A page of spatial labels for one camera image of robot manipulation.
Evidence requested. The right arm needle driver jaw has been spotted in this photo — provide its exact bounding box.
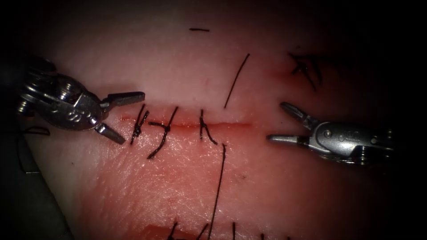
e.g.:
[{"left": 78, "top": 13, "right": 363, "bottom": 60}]
[
  {"left": 279, "top": 101, "right": 319, "bottom": 131},
  {"left": 266, "top": 134, "right": 311, "bottom": 146}
]

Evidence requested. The right arm needle driver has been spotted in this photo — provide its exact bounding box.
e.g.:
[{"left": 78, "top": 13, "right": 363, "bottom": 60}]
[{"left": 306, "top": 120, "right": 397, "bottom": 166}]

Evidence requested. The left arm needle driver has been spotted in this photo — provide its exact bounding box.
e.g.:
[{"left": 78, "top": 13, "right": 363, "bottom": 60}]
[{"left": 17, "top": 57, "right": 111, "bottom": 132}]

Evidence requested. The left arm needle driver jaw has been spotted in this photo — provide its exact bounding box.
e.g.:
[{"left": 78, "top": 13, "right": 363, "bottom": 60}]
[
  {"left": 101, "top": 91, "right": 146, "bottom": 110},
  {"left": 94, "top": 122, "right": 127, "bottom": 145}
]

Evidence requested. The black stitching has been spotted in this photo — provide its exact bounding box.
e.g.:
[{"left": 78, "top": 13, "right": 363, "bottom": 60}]
[
  {"left": 288, "top": 52, "right": 324, "bottom": 92},
  {"left": 166, "top": 221, "right": 291, "bottom": 240},
  {"left": 129, "top": 104, "right": 219, "bottom": 160}
]

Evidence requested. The tissue pad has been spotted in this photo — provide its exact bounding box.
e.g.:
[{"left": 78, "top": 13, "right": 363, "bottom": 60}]
[{"left": 20, "top": 6, "right": 404, "bottom": 240}]

